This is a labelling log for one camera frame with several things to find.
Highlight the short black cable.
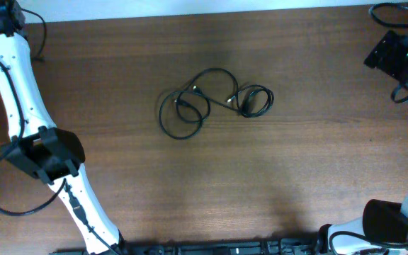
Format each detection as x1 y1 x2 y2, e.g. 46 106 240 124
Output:
226 84 275 119

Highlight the black aluminium frame rail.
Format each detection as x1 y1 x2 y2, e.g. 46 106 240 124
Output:
50 239 324 255

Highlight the long black USB cable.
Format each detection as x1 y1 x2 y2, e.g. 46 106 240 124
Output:
158 67 242 141

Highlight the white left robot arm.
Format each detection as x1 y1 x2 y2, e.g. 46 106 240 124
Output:
0 0 128 254

